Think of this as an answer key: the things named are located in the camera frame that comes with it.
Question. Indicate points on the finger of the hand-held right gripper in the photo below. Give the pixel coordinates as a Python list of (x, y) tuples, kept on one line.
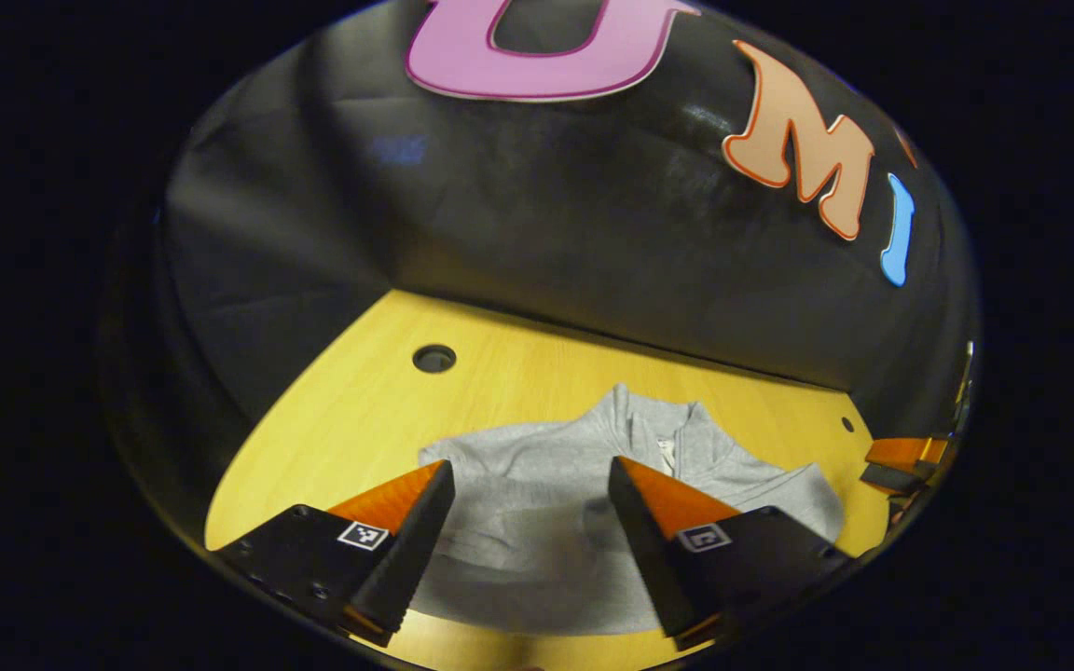
[(901, 457)]

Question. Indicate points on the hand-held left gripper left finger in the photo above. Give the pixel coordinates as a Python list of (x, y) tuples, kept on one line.
[(411, 554)]

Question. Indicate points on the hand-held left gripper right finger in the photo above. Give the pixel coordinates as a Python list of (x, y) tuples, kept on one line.
[(649, 554)]

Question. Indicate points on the grey zip-neck sweater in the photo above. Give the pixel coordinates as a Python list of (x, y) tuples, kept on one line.
[(528, 522)]

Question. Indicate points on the black backdrop cloth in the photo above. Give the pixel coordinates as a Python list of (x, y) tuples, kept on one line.
[(546, 233)]

